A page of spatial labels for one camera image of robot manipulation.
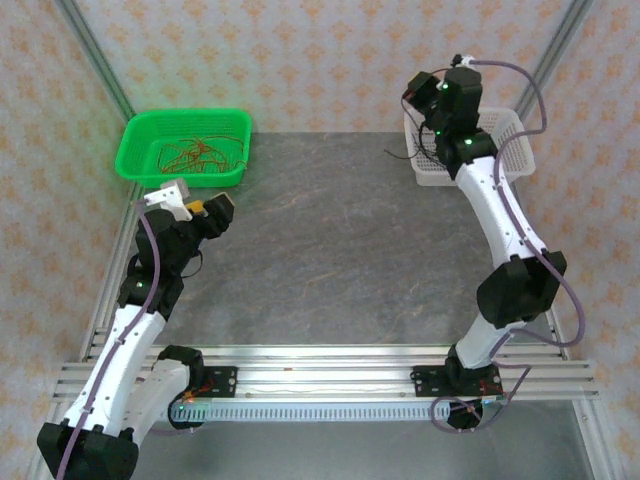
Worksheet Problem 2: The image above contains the thin red cable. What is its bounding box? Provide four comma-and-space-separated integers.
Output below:
157, 133, 250, 176

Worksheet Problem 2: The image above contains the red and black wire bundle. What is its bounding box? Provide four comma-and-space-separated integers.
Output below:
383, 97, 426, 162

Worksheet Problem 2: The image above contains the white plastic basket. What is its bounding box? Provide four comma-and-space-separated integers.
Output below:
403, 106, 536, 187

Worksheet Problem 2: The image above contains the green plastic basket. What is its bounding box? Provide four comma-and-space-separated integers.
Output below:
114, 108, 253, 190

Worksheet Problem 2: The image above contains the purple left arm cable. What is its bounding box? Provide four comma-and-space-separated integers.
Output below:
55, 199, 174, 480

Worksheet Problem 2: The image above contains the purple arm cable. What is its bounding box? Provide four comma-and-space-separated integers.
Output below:
55, 199, 174, 480
430, 58, 586, 435

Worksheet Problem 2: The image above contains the thin black gripper wire loop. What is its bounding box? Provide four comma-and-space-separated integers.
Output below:
179, 247, 204, 279

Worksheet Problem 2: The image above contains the aluminium table side rail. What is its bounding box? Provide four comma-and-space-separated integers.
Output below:
27, 185, 146, 480
507, 180, 619, 480

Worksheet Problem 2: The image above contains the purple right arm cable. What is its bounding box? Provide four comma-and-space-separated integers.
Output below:
430, 58, 586, 435

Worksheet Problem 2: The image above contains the aluminium frame post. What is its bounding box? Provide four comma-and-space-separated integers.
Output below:
54, 0, 137, 124
513, 0, 596, 121

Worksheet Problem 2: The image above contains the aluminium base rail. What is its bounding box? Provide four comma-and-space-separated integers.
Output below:
54, 344, 601, 401

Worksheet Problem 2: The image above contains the slotted grey cable duct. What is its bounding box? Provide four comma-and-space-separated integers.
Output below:
169, 402, 489, 423

